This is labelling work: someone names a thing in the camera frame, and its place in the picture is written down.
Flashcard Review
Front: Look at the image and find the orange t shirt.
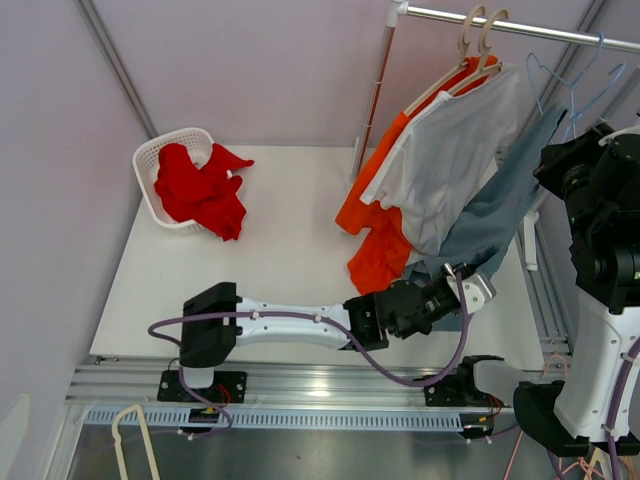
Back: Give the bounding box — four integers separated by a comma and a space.
335, 74, 497, 294

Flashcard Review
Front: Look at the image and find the grey blue t shirt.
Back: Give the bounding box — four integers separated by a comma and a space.
402, 102, 569, 333

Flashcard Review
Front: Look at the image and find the white t shirt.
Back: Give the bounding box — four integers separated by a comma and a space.
360, 65, 519, 261

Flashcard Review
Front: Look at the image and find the red t shirt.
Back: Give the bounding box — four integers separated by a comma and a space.
154, 143, 254, 241

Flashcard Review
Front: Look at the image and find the beige wooden hanger front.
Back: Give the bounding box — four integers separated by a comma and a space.
404, 5, 486, 118

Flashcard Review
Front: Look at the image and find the light blue wire hanger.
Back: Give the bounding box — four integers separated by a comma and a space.
562, 62, 626, 141
524, 30, 606, 121

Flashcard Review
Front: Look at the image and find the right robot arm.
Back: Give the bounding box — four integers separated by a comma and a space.
455, 122, 639, 458

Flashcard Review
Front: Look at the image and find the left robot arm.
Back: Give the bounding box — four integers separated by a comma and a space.
179, 264, 471, 401

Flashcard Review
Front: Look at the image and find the beige hanger on floor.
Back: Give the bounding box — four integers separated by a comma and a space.
110, 405, 161, 480

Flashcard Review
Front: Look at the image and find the pile of hangers on floor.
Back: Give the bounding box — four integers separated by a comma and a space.
502, 430, 639, 479

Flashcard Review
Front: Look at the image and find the white perforated plastic basket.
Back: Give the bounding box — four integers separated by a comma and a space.
132, 127, 214, 235

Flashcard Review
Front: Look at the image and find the white object at corner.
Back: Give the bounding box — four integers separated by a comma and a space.
0, 394, 30, 480

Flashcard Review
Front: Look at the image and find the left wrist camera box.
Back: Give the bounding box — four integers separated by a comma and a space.
446, 273, 496, 314

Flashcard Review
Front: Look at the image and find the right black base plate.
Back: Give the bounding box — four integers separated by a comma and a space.
423, 372, 478, 407

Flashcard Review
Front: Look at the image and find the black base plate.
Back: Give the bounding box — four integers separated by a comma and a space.
423, 372, 478, 407
157, 370, 247, 405

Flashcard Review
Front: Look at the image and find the white slotted cable duct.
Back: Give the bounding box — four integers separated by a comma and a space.
87, 405, 463, 432

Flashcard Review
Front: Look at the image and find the white clothes rack post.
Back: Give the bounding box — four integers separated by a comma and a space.
350, 0, 409, 182

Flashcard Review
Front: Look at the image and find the aluminium mounting rail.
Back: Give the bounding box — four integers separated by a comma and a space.
65, 358, 426, 411

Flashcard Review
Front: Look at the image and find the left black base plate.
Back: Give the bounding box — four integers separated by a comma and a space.
157, 370, 247, 405

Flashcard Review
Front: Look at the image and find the metal clothes rack rail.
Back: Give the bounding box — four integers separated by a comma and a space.
397, 2, 639, 54

